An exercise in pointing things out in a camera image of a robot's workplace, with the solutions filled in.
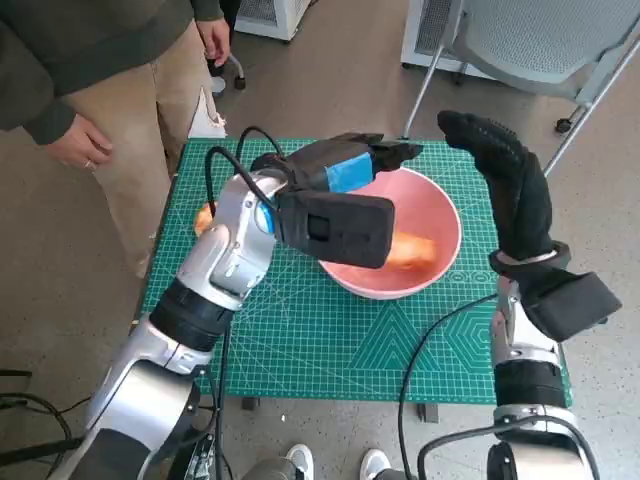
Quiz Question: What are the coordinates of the black gloved right hand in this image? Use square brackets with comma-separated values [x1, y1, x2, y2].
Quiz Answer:
[437, 110, 555, 261]

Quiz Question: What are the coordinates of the black left hand blue tape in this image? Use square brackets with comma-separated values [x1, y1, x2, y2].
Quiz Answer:
[286, 132, 425, 195]

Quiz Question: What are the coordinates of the pink bowl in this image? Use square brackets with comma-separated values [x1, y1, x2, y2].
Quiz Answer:
[317, 167, 464, 300]

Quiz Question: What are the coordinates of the rectangular striped toy bread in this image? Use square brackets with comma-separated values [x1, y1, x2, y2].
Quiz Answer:
[384, 231, 437, 271]

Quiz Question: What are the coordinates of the round toy bread bun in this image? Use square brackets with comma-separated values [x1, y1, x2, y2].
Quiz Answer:
[193, 202, 216, 239]

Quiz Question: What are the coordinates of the person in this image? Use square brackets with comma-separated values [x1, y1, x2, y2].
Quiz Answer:
[0, 0, 234, 279]
[207, 0, 241, 96]

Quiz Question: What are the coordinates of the small white mesh cabinet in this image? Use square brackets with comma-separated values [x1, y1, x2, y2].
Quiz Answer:
[234, 0, 309, 42]

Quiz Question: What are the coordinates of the large white mesh cabinet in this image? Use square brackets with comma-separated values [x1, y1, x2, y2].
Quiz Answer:
[401, 0, 501, 81]

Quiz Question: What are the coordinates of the grey mesh office chair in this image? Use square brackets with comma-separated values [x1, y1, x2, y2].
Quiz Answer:
[402, 0, 640, 176]

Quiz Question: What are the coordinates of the green cutting mat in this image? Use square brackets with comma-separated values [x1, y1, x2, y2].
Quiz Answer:
[133, 138, 574, 404]

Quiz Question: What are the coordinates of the black robot waist part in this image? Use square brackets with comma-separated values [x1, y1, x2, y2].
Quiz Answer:
[174, 434, 217, 480]

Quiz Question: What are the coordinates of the black stand leg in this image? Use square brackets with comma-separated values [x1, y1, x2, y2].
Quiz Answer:
[0, 437, 84, 466]

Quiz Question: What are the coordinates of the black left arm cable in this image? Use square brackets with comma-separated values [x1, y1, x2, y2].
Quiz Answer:
[204, 125, 291, 219]

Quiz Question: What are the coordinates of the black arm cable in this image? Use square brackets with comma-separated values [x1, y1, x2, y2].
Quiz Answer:
[204, 125, 291, 219]
[398, 292, 601, 480]

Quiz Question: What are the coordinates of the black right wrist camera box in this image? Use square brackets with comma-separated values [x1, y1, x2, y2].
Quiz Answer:
[524, 271, 624, 344]

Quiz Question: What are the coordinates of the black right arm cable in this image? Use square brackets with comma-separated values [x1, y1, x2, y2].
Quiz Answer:
[398, 292, 601, 480]

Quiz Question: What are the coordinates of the black floor cable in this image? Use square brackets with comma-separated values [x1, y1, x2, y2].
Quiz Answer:
[0, 392, 96, 441]

